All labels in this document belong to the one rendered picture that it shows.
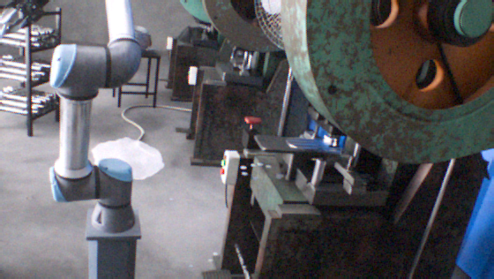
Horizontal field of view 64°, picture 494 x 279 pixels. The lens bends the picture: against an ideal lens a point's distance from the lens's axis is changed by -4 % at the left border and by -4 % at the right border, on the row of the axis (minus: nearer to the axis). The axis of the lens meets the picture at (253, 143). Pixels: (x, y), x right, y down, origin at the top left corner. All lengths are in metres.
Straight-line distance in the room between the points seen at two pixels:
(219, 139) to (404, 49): 2.19
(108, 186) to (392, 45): 0.96
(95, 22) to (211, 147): 5.25
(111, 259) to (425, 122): 1.11
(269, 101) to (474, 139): 2.03
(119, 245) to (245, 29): 1.71
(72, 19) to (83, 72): 6.93
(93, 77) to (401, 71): 0.83
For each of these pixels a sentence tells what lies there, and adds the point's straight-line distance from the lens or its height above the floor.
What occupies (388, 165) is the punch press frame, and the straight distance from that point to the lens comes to 1.60.
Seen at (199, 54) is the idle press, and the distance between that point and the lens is 4.71.
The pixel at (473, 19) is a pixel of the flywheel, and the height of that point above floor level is 1.32.
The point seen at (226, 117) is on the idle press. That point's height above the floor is 0.37.
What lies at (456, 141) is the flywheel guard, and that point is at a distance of 1.27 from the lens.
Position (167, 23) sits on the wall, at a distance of 8.00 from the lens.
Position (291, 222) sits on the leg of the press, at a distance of 1.38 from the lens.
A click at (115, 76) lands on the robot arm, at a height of 1.02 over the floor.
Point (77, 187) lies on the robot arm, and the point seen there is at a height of 0.63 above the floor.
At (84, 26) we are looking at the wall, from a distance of 8.06.
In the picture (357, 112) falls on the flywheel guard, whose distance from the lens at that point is 1.05.
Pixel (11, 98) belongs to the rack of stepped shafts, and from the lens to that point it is 3.62.
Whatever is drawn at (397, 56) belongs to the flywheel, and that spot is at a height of 1.19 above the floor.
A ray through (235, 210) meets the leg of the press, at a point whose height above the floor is 0.36.
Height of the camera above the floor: 1.28
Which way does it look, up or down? 20 degrees down
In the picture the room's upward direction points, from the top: 10 degrees clockwise
